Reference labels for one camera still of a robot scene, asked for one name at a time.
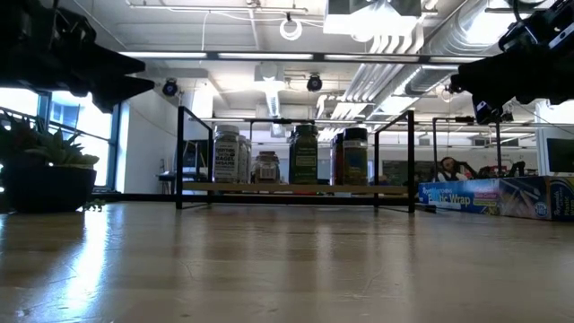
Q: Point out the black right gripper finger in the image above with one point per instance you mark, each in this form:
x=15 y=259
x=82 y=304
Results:
x=484 y=83

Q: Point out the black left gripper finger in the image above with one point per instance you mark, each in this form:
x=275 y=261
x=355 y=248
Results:
x=116 y=63
x=121 y=89

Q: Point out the white-lid bagel seasoning jar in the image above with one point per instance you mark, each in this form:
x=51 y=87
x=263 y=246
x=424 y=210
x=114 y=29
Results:
x=226 y=157

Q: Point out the yellow-green thyme spice jar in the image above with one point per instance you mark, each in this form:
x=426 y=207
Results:
x=355 y=157

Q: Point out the small cork-lid glass jar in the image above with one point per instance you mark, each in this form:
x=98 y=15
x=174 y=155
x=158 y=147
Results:
x=266 y=170

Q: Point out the green-lid herb jar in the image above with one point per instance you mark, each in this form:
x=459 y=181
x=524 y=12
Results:
x=303 y=157

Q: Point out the black device on pole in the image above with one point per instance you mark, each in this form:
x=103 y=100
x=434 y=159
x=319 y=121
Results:
x=486 y=112

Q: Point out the black pipe rack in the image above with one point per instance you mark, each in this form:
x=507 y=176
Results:
x=448 y=119

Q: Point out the large window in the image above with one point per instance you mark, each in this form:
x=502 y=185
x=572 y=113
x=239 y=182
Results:
x=80 y=121

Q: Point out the dark computer monitor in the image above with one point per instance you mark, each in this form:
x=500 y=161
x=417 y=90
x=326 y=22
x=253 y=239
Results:
x=560 y=154

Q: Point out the person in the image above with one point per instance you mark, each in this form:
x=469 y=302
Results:
x=448 y=168

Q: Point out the blue plastic wrap box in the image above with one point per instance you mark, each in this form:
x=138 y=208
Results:
x=457 y=197

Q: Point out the succulent plant in pot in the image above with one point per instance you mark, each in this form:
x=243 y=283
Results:
x=49 y=188

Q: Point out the black beam with light strips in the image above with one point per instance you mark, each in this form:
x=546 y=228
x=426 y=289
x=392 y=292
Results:
x=318 y=57

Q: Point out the round black ceiling camera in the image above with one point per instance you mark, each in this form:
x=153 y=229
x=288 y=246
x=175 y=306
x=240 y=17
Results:
x=314 y=83
x=169 y=87

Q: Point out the silver ventilation duct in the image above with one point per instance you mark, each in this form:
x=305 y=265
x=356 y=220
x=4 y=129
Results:
x=430 y=76

